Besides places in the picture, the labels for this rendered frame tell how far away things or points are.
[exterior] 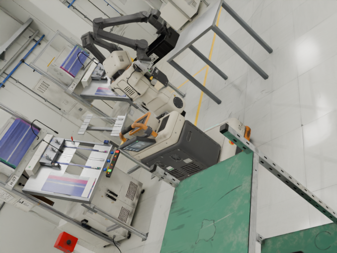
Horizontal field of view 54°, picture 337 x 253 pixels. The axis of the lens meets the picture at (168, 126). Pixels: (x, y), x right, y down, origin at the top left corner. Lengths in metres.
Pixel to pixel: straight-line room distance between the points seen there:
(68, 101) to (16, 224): 1.80
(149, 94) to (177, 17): 4.88
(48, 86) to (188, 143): 2.54
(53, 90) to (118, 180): 1.49
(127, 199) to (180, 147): 1.62
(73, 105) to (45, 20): 2.32
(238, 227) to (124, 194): 2.85
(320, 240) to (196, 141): 1.19
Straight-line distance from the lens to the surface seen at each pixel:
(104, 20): 2.66
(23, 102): 5.77
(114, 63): 2.60
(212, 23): 3.16
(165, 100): 2.66
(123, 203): 3.82
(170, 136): 2.34
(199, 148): 2.48
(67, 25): 6.40
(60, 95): 4.52
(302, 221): 2.24
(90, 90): 4.39
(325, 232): 1.68
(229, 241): 1.10
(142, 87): 2.61
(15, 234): 5.03
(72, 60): 4.55
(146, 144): 2.44
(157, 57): 2.85
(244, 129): 2.91
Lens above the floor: 1.66
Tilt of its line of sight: 21 degrees down
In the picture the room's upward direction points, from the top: 54 degrees counter-clockwise
